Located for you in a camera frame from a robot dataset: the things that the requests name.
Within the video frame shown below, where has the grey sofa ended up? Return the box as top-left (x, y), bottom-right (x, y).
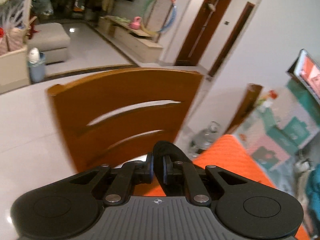
top-left (26, 22), bottom-right (71, 65)

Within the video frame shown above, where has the orange floral mat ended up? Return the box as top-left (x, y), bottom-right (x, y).
top-left (135, 134), bottom-right (309, 240)

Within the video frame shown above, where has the beige low cabinet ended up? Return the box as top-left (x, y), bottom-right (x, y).
top-left (97, 16), bottom-right (163, 63)

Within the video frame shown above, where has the blue trash bin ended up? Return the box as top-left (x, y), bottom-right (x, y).
top-left (27, 47), bottom-right (47, 83)

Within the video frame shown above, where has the red artificial flower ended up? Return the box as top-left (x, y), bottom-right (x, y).
top-left (258, 90), bottom-right (278, 113)

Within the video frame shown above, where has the wooden chair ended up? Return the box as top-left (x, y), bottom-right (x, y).
top-left (226, 83), bottom-right (263, 134)
top-left (47, 67), bottom-right (203, 174)

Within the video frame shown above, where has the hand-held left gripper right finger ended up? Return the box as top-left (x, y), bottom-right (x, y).
top-left (162, 154), bottom-right (241, 206)

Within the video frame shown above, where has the colourful hula hoop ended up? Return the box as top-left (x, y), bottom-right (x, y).
top-left (141, 0), bottom-right (177, 34)

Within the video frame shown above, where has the large clear water bottle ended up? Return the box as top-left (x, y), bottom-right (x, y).
top-left (191, 121), bottom-right (222, 155)

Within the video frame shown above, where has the pink teal cardboard box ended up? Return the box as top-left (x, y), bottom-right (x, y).
top-left (236, 110), bottom-right (301, 174)
top-left (275, 77), bottom-right (320, 153)

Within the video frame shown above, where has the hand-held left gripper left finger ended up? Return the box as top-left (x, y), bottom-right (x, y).
top-left (69, 152), bottom-right (155, 205)

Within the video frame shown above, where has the white side cabinet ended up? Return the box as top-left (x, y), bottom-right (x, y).
top-left (0, 44), bottom-right (31, 93)

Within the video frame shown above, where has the brown wooden door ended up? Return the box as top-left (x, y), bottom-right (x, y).
top-left (175, 0), bottom-right (235, 67)
top-left (208, 2), bottom-right (256, 77)

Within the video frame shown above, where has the pink kettlebell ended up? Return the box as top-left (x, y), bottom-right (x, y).
top-left (128, 16), bottom-right (142, 30)

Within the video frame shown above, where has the teal knit sweater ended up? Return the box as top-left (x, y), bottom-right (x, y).
top-left (304, 166), bottom-right (320, 233)

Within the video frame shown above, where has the black sweater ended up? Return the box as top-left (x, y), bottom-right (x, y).
top-left (153, 141), bottom-right (194, 197)

